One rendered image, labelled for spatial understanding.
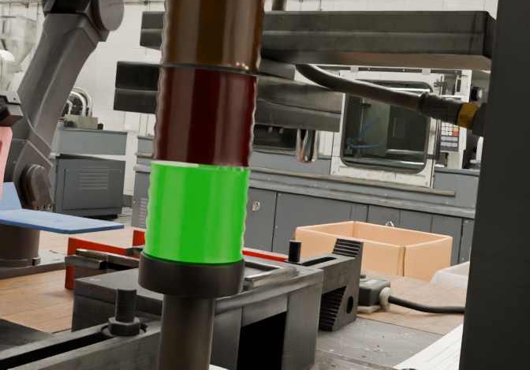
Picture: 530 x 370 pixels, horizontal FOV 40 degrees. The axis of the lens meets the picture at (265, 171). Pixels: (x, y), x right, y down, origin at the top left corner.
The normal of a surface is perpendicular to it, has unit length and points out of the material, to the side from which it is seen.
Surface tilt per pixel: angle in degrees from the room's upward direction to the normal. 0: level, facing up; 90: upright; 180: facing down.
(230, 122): 104
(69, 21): 60
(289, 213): 90
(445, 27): 90
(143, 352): 90
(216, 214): 76
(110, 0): 90
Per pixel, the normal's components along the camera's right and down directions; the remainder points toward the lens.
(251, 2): 0.76, -0.14
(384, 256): -0.48, -0.02
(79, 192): 0.84, 0.11
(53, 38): -0.25, -0.48
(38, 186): 0.94, 0.11
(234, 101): 0.57, -0.15
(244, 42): 0.62, 0.34
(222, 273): 0.62, 0.10
